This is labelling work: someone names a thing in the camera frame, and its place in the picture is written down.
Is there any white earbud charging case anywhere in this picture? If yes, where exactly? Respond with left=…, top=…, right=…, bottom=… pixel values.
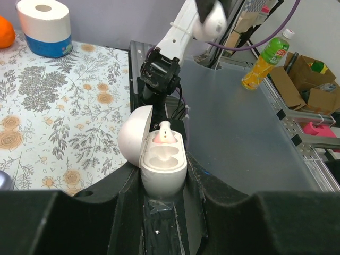
left=118, top=105, right=187, bottom=200

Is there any orange fruit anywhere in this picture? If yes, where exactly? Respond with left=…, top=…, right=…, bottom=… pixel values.
left=0, top=16, right=15, bottom=48

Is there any green orange drink bottle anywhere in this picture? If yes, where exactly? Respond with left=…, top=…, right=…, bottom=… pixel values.
left=242, top=29, right=295, bottom=90

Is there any cardboard box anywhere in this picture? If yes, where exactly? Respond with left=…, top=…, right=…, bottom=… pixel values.
left=269, top=52, right=339, bottom=115

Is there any white toilet paper roll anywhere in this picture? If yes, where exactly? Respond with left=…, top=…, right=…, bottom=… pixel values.
left=16, top=1, right=71, bottom=43

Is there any white clip earbud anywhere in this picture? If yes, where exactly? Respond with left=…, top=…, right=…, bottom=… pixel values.
left=154, top=121, right=177, bottom=144

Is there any pink plastic block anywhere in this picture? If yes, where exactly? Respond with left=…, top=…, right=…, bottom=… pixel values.
left=302, top=122, right=337, bottom=138

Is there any purple earbud charging case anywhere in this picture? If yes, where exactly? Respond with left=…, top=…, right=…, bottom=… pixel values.
left=0, top=171, right=13, bottom=191

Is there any floral patterned table mat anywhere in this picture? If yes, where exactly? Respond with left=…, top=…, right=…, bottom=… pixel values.
left=1, top=31, right=130, bottom=194

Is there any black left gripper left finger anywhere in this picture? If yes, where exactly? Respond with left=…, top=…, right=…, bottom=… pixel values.
left=1, top=163, right=143, bottom=254

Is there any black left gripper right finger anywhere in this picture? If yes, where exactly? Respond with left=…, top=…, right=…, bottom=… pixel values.
left=186, top=154, right=339, bottom=254

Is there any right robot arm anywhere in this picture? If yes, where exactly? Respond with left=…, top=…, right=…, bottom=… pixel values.
left=140, top=0, right=227, bottom=106

